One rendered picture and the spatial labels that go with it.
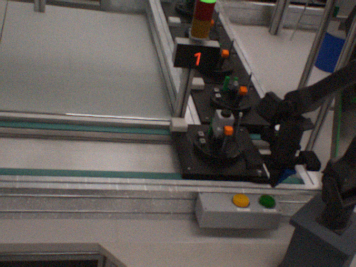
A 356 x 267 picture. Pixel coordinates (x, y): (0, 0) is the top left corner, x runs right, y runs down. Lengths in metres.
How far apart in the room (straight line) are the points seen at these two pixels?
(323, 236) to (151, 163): 0.54
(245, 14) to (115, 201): 1.52
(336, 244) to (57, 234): 0.65
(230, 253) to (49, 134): 0.60
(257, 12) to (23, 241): 1.73
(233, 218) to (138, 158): 0.33
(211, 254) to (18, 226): 0.48
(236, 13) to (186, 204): 1.43
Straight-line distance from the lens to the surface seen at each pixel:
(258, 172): 1.58
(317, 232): 1.32
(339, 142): 1.69
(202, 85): 1.90
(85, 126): 1.67
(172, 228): 1.51
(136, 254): 1.43
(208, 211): 1.43
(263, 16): 2.80
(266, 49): 2.57
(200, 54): 1.56
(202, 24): 1.53
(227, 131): 1.53
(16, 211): 1.48
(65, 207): 1.47
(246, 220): 1.48
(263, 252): 1.52
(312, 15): 2.89
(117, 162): 1.59
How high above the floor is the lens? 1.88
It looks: 33 degrees down
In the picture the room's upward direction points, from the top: 12 degrees clockwise
